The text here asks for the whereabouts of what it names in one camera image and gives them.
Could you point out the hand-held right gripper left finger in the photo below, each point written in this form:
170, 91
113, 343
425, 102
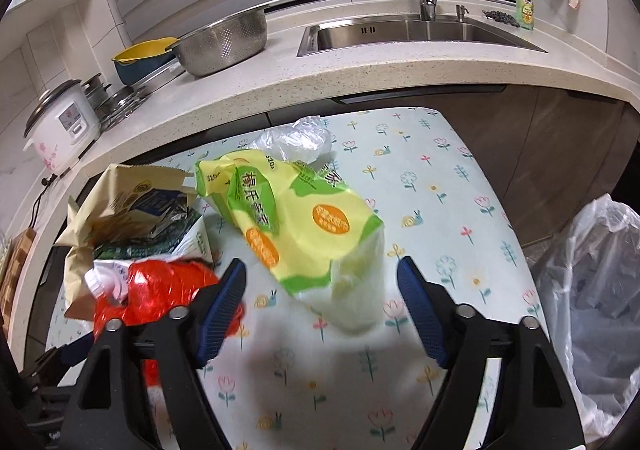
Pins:
220, 312

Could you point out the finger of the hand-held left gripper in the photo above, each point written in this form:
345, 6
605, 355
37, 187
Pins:
75, 350

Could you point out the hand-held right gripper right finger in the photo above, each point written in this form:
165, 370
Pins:
420, 315

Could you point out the yellow green plastic package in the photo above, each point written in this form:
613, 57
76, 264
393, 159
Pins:
300, 230

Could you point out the beige snack bag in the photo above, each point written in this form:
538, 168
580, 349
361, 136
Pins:
100, 200

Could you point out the white trash bag bin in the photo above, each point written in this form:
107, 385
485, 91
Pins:
600, 280

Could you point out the clear plastic bag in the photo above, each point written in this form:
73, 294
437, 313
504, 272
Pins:
300, 140

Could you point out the red plastic bag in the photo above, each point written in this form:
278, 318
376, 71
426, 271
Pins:
155, 290

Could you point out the white plastic bottle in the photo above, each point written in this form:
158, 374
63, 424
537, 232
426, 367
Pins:
105, 282

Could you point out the green white carton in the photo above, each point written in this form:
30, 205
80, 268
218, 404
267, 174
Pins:
192, 240

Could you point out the wooden cutting board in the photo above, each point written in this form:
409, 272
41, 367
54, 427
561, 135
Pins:
17, 255

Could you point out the floral tablecloth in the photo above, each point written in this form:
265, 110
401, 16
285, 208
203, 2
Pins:
450, 180

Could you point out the white rice cooker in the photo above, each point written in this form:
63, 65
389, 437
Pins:
60, 130

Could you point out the yellow blue basin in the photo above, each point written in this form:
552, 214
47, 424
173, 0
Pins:
140, 55

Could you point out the steel colander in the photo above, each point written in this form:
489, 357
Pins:
225, 40

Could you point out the steel sink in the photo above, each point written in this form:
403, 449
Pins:
400, 32

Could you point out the steel soap dispenser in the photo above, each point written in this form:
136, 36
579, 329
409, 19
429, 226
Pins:
461, 14

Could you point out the dark steel scrubber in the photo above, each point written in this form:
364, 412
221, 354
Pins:
500, 17

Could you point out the green dish soap bottle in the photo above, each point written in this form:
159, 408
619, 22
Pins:
525, 10

